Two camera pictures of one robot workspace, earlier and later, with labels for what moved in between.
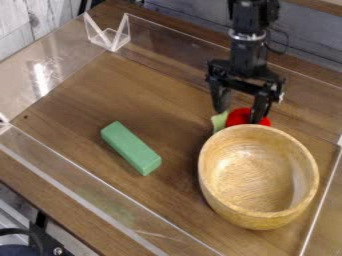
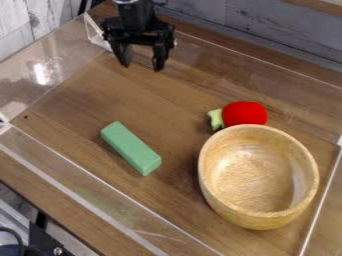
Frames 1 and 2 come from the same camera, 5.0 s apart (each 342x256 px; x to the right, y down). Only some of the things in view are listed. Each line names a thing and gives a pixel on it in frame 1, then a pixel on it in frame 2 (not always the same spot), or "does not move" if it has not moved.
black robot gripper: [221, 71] -> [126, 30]
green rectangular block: [132, 147] does not move
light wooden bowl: [258, 176] does not move
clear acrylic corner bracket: [109, 39] does not move
